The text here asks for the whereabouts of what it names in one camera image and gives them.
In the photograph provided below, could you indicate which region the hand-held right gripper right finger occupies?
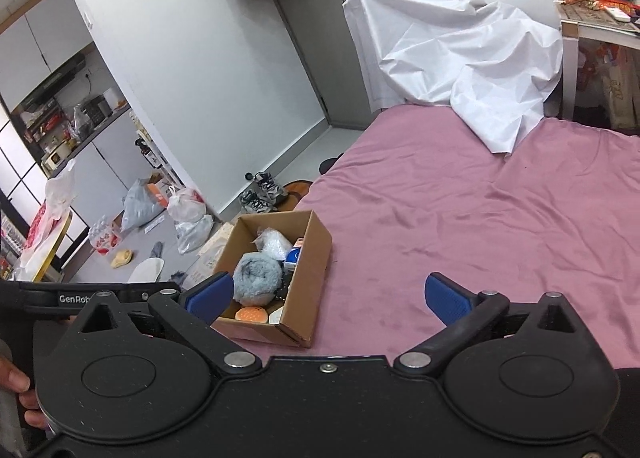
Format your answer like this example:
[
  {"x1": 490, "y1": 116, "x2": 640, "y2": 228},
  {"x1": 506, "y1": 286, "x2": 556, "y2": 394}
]
[{"x1": 393, "y1": 273, "x2": 599, "y2": 375}]

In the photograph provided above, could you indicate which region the white slipper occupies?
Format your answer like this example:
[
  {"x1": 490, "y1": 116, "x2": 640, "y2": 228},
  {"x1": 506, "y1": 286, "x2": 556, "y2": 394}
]
[{"x1": 127, "y1": 257, "x2": 166, "y2": 284}]

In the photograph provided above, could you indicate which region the round yellow-edged table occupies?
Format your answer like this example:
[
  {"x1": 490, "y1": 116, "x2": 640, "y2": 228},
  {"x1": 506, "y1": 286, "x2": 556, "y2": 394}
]
[{"x1": 19, "y1": 211, "x2": 74, "y2": 283}]

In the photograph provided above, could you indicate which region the white cover sheet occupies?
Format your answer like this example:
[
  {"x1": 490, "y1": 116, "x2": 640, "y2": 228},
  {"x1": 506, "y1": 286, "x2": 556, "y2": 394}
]
[{"x1": 342, "y1": 0, "x2": 564, "y2": 155}]

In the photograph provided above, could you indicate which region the pack of water bottles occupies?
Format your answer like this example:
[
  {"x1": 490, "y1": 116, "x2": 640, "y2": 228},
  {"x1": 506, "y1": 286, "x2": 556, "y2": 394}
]
[{"x1": 88, "y1": 217, "x2": 124, "y2": 255}]

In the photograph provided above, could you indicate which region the white fluffy pack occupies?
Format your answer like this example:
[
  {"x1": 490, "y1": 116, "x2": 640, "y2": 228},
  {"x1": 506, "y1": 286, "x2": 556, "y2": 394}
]
[{"x1": 252, "y1": 227, "x2": 296, "y2": 264}]

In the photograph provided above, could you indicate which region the white and red plastic bag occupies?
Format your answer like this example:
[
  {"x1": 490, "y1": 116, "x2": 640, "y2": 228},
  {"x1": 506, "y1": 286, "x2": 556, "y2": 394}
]
[{"x1": 166, "y1": 185, "x2": 207, "y2": 224}]

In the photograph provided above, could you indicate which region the white bag with red print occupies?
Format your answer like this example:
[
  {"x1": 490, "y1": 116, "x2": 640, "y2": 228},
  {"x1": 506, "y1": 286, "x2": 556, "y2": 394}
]
[{"x1": 22, "y1": 160, "x2": 77, "y2": 265}]

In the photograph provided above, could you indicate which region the white desk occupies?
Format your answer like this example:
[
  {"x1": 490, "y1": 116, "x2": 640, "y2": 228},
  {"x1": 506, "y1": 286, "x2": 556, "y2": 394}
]
[{"x1": 556, "y1": 2, "x2": 640, "y2": 122}]

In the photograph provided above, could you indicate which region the grey plastic bag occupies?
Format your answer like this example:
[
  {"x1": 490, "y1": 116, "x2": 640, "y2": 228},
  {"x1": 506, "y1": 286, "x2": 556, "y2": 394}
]
[{"x1": 119, "y1": 178, "x2": 166, "y2": 234}]

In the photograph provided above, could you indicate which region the person's left hand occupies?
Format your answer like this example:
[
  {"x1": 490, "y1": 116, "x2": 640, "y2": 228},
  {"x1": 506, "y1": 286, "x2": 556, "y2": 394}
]
[{"x1": 0, "y1": 356, "x2": 48, "y2": 432}]

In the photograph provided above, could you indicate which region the cardboard box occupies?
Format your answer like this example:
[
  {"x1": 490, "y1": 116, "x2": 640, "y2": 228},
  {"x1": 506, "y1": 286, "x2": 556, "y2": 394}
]
[{"x1": 210, "y1": 209, "x2": 334, "y2": 349}]

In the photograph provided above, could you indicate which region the grey door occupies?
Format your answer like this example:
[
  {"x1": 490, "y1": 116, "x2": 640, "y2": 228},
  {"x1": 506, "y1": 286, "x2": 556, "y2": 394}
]
[{"x1": 269, "y1": 0, "x2": 401, "y2": 132}]

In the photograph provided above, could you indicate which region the white kitchen cabinet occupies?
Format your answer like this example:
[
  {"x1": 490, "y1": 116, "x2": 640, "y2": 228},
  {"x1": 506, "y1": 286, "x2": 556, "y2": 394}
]
[{"x1": 47, "y1": 107, "x2": 153, "y2": 241}]

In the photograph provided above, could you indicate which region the beige dotted cloth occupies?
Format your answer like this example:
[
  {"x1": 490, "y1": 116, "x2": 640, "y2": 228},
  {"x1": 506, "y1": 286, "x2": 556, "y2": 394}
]
[{"x1": 192, "y1": 221, "x2": 236, "y2": 284}]

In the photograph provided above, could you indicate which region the range hood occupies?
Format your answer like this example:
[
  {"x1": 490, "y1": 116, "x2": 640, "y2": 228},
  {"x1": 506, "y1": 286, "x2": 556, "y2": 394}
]
[{"x1": 9, "y1": 52, "x2": 87, "y2": 112}]

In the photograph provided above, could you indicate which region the brown cat-shaped mat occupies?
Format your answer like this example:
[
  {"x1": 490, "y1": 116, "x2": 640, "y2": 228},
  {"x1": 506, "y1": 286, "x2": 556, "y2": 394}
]
[{"x1": 282, "y1": 179, "x2": 314, "y2": 202}]

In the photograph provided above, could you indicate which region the orange and white carton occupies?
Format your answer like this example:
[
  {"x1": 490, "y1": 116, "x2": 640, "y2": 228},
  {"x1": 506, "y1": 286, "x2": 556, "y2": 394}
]
[{"x1": 144, "y1": 173, "x2": 171, "y2": 209}]

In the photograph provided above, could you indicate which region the grey-blue fluffy plush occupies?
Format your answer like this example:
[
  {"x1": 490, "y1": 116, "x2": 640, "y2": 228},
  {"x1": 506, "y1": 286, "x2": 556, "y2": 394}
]
[{"x1": 232, "y1": 251, "x2": 284, "y2": 307}]

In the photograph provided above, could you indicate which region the clear plastic bag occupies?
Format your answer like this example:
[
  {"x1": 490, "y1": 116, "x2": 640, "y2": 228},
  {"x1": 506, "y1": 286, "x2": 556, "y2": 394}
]
[{"x1": 175, "y1": 214, "x2": 215, "y2": 255}]

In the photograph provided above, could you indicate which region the grey sneaker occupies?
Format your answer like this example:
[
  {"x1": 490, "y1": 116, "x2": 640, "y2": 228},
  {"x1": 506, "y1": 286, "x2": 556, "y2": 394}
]
[
  {"x1": 238, "y1": 190, "x2": 276, "y2": 214},
  {"x1": 252, "y1": 171, "x2": 290, "y2": 204}
]

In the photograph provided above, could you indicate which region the black kitchen appliance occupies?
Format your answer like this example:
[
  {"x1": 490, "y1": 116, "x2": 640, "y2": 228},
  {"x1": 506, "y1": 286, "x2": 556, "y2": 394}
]
[{"x1": 79, "y1": 95, "x2": 109, "y2": 122}]

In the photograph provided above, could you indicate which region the burger plush toy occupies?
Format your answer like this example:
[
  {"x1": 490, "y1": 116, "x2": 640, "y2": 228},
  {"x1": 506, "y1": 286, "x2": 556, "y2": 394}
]
[{"x1": 234, "y1": 306, "x2": 271, "y2": 325}]

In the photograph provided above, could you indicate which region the black and white bow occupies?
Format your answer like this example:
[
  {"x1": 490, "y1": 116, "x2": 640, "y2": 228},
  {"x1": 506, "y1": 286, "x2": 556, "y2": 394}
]
[{"x1": 272, "y1": 272, "x2": 292, "y2": 305}]

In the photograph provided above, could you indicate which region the blue tissue pack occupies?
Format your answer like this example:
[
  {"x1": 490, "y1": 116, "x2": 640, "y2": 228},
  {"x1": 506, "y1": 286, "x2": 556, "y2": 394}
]
[{"x1": 283, "y1": 238, "x2": 305, "y2": 269}]

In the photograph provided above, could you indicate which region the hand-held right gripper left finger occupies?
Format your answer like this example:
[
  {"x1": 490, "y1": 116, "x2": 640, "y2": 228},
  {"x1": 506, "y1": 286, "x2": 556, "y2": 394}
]
[{"x1": 59, "y1": 272, "x2": 262, "y2": 377}]

